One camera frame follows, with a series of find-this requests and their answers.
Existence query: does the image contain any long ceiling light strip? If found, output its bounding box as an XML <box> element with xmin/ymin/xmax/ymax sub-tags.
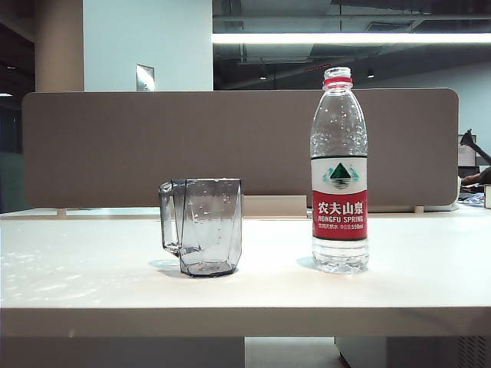
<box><xmin>212</xmin><ymin>32</ymin><xmax>491</xmax><ymax>44</ymax></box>

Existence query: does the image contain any paper sign on wall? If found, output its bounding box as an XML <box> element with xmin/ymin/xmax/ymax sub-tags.
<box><xmin>135</xmin><ymin>64</ymin><xmax>157</xmax><ymax>92</ymax></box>

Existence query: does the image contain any brown desk partition panel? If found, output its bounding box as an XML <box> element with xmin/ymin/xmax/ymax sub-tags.
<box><xmin>21</xmin><ymin>88</ymin><xmax>460</xmax><ymax>209</ymax></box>

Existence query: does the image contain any distant person forearm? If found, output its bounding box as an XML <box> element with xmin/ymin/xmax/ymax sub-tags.
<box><xmin>460</xmin><ymin>166</ymin><xmax>491</xmax><ymax>187</ymax></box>

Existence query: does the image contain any Nongfu Spring water bottle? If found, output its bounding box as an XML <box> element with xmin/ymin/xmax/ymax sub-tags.
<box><xmin>309</xmin><ymin>66</ymin><xmax>370</xmax><ymax>274</ymax></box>

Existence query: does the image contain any clear grey faceted mug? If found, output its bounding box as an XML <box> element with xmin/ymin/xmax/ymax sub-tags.
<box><xmin>158</xmin><ymin>177</ymin><xmax>243</xmax><ymax>278</ymax></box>

